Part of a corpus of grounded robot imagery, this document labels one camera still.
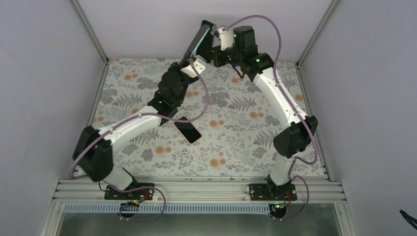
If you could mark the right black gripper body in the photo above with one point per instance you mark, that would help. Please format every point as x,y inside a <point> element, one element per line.
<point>238,55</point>

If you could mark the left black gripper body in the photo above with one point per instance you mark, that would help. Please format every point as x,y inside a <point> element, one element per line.
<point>177,66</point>

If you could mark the black phone pink case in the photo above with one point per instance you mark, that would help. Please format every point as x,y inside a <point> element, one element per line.
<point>188,130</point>

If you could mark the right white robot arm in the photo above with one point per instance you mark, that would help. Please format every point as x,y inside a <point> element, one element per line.
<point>237,47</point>

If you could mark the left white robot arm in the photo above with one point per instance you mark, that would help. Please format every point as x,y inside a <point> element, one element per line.
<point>95,148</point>

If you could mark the floral patterned mat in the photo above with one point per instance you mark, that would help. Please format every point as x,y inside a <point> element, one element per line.
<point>237,128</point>

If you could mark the black object at edge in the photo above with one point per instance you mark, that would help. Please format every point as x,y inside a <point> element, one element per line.
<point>409,219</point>

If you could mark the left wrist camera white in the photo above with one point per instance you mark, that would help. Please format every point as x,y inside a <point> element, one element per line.
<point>195,68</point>

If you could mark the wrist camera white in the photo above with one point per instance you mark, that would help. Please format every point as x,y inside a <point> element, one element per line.
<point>195,68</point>
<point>225,36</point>

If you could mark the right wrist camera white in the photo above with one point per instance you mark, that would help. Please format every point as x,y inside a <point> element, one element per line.
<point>225,36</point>

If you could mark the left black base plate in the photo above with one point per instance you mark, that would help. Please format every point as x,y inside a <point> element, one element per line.
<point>146,193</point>

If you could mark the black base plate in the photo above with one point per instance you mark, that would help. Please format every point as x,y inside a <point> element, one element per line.
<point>146,193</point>
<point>270,192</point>

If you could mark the aluminium mounting rail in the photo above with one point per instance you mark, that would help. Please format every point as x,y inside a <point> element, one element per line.
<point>204,190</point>

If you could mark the white slotted cable duct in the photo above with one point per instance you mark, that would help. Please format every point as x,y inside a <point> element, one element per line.
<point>169,208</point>

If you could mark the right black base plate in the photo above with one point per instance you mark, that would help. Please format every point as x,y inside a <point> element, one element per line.
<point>270,192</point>

